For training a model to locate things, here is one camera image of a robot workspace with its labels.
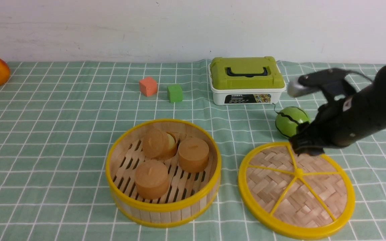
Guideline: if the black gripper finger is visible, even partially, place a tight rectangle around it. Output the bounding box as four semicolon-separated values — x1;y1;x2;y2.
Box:
289;136;325;157

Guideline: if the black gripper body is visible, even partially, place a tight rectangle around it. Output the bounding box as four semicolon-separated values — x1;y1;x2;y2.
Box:
296;100;358;149

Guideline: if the yellow woven bamboo steamer lid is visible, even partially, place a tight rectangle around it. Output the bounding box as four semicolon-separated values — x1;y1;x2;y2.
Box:
238;142;356;240

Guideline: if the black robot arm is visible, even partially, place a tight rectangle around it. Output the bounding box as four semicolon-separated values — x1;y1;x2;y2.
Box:
287;65;386;156

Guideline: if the yellow bamboo steamer basket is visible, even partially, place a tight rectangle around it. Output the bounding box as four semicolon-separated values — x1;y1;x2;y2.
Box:
106;119;222;228

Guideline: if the green toy watermelon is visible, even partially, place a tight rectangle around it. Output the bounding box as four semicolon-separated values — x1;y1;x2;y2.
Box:
272;103;311;138

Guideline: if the green and white toolbox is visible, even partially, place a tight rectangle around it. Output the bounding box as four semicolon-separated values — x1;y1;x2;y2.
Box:
208;56;286;106

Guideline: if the brown steamed bun rear right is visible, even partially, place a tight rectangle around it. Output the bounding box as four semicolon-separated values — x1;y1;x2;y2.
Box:
178;137;209;173

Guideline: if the brown steamed bun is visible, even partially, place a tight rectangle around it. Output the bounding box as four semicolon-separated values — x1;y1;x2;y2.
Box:
142;128;177;160
178;137;209;173
134;160;170;200

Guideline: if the green foam cube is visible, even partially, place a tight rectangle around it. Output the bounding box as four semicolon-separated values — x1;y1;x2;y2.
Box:
167;84;183;103

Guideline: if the brown steamed bun rear left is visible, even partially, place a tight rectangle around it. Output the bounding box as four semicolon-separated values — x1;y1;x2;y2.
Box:
142;128;177;160

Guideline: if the brown steamed bun front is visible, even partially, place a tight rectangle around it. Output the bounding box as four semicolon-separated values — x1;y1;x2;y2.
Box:
134;160;170;200

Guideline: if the orange foam cube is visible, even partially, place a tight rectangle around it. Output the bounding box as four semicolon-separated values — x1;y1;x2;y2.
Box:
138;77;158;97

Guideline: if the green checkered tablecloth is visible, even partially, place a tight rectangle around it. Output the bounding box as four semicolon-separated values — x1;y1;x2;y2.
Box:
0;60;386;241

